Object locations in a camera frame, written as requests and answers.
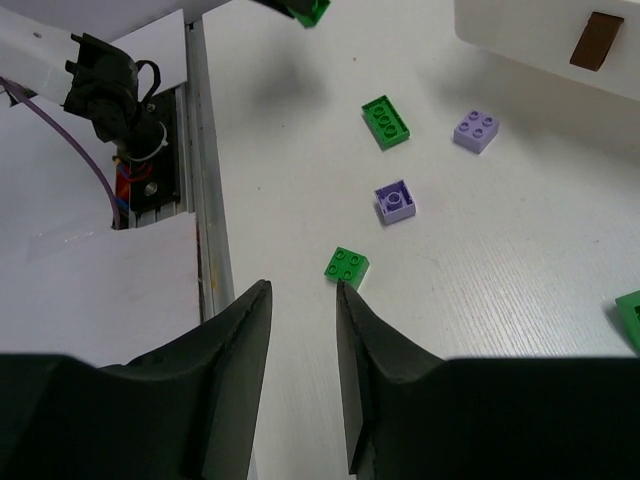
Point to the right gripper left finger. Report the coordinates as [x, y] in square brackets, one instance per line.
[188, 409]

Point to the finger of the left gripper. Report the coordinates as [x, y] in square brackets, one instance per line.
[287, 8]

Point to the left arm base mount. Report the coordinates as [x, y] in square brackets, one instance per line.
[147, 187]

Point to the green square lego brick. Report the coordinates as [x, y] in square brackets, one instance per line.
[347, 265]

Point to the purple studded lego brick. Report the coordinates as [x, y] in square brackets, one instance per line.
[476, 131]

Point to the white drawer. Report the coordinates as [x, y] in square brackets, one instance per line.
[595, 43]

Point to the small green lego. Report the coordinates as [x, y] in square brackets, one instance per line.
[319, 7]

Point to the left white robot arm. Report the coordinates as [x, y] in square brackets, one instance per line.
[62, 51]

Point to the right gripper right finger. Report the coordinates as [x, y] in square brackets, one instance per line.
[393, 395]

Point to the aluminium table front rail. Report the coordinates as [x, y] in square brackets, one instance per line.
[216, 282]

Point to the purple upside-down lego brick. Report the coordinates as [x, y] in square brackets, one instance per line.
[394, 203]

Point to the green lego plate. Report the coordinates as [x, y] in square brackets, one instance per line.
[385, 123]

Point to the green sloped lego brick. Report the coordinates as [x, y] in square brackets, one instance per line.
[628, 310]

